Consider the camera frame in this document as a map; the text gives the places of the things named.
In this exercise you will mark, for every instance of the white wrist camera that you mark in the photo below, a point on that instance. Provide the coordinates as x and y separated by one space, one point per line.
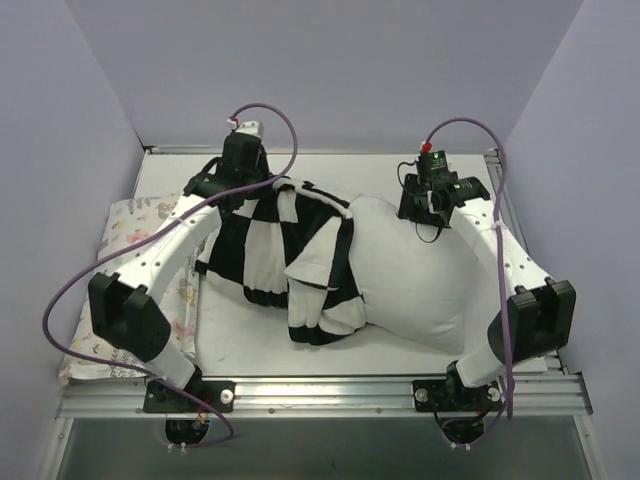
253 127
426 147

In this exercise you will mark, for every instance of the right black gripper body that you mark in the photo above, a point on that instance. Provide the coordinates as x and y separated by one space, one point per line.
413 205

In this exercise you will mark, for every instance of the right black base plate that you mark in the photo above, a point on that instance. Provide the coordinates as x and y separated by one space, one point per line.
448 396

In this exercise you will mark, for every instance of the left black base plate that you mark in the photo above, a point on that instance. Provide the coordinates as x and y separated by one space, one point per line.
217 393

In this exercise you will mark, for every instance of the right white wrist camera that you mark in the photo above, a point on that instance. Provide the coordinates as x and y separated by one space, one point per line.
426 147

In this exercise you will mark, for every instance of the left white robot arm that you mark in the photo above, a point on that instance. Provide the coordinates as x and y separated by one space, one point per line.
125 306

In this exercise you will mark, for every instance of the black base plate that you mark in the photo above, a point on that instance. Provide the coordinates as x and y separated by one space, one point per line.
217 393
448 396

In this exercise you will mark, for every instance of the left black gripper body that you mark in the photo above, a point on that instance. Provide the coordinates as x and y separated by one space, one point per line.
245 170

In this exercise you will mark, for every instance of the white pillow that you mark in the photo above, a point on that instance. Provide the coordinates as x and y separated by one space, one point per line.
417 284

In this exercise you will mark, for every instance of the front aluminium rail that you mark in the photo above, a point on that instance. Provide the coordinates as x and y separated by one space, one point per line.
260 397

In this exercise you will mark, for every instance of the right aluminium rail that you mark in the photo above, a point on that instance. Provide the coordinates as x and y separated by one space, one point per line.
493 163

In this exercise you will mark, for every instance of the black white checkered pillowcase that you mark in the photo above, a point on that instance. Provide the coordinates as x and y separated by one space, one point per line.
290 250

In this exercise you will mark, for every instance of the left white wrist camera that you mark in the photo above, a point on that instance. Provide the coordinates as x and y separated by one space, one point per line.
253 127

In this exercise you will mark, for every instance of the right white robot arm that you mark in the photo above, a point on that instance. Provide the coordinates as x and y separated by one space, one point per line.
535 312

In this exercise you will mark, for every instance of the aluminium rail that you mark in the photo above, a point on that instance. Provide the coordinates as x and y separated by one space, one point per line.
260 397
493 163

